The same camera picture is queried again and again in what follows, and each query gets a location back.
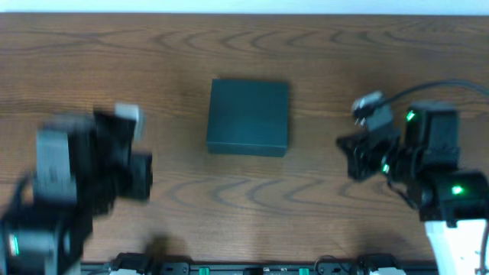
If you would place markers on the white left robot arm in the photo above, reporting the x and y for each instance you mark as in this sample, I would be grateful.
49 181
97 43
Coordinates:
44 228

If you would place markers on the black mounting rail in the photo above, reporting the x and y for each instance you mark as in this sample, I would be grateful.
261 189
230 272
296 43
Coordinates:
132 263

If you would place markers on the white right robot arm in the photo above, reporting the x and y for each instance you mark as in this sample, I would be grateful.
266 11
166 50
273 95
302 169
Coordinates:
452 202

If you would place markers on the dark green open box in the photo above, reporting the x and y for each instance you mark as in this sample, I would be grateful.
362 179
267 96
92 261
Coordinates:
248 117

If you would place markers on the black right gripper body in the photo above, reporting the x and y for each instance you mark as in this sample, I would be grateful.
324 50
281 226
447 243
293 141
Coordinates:
367 153

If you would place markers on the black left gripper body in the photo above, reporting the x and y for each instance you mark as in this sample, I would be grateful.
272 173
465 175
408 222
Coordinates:
124 164

